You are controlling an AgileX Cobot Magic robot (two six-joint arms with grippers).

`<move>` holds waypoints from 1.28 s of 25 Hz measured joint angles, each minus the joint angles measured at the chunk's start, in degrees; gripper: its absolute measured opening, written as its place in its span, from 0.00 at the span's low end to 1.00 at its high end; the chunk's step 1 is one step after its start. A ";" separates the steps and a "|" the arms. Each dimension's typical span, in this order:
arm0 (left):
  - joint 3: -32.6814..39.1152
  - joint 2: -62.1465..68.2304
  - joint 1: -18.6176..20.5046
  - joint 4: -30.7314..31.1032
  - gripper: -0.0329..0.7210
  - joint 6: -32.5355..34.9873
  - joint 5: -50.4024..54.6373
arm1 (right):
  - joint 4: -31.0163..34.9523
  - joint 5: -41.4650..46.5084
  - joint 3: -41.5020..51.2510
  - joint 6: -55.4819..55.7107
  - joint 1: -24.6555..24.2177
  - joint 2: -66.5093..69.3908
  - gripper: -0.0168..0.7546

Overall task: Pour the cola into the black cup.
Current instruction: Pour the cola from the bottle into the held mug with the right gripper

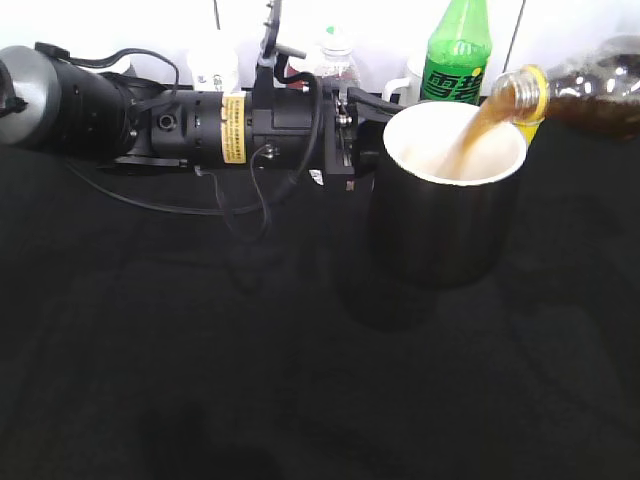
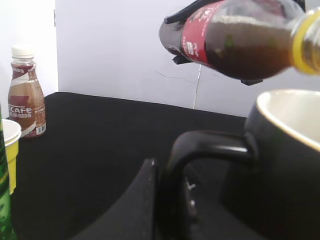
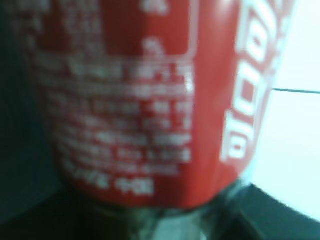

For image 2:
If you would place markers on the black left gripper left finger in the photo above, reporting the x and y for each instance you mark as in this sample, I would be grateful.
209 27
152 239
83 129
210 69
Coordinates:
132 216

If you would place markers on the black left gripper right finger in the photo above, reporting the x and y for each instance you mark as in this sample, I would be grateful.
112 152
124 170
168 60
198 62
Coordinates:
212 220

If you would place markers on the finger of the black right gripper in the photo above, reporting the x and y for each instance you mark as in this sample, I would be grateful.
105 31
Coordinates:
220 7

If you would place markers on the cola bottle red label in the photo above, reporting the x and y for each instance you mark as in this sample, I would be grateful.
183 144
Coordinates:
245 42

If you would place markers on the black ceramic mug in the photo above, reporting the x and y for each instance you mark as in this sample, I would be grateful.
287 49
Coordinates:
273 182

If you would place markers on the green sprite bottle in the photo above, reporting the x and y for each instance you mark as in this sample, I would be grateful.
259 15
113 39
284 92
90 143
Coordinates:
7 231

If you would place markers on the yellow paper cup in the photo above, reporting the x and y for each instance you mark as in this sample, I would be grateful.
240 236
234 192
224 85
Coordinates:
12 132

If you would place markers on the brown nescafe coffee bottle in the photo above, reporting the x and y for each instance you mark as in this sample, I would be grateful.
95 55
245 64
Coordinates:
26 101

